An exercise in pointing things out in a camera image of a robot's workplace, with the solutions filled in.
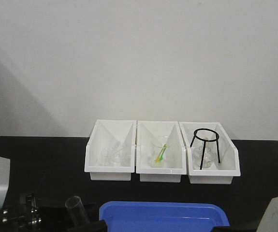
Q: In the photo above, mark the black wire tripod stand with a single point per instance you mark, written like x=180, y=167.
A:
x=207, y=135

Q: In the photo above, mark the glass flask in right bin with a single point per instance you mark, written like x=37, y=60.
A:
x=204, y=154

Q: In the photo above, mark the clear glass test tube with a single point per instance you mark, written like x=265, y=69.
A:
x=76, y=211

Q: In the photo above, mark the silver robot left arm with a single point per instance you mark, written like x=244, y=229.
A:
x=5, y=165

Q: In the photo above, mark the left white storage bin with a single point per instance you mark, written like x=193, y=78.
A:
x=106, y=132

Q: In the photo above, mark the white storage bin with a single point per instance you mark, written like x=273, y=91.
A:
x=219, y=173
x=146, y=130
x=106, y=132

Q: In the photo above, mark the glassware in left bin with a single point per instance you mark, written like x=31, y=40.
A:
x=111, y=155

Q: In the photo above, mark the right white storage bin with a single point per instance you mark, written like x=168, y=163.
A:
x=219, y=173

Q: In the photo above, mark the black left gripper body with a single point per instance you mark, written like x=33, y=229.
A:
x=30, y=215

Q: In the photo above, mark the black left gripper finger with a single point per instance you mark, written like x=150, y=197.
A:
x=96, y=226
x=59, y=217

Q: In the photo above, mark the glass beaker in middle bin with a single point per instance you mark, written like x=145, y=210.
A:
x=157, y=143

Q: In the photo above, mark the blue plastic tray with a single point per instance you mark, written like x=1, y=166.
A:
x=122, y=216

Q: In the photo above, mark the yellow green plastic droppers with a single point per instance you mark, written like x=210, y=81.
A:
x=159, y=157

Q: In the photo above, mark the middle white storage bin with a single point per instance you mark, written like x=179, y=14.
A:
x=146, y=130

